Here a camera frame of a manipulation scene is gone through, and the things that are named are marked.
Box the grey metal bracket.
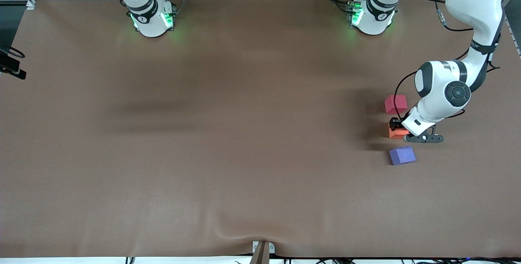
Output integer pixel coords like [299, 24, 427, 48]
[252, 241, 276, 255]

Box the red foam block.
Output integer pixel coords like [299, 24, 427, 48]
[385, 95, 408, 114]

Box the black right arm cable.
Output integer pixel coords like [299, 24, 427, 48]
[0, 44, 26, 59]

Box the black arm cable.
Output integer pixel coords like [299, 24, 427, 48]
[0, 44, 26, 59]
[393, 0, 508, 123]

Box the orange foam block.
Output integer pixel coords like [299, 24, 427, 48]
[388, 123, 410, 140]

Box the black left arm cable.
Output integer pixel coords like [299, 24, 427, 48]
[393, 0, 508, 123]

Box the brown support bar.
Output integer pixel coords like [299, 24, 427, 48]
[249, 241, 271, 264]

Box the purple foam block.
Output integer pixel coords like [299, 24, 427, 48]
[389, 146, 417, 166]

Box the brown table mat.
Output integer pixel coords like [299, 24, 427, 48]
[0, 0, 521, 259]

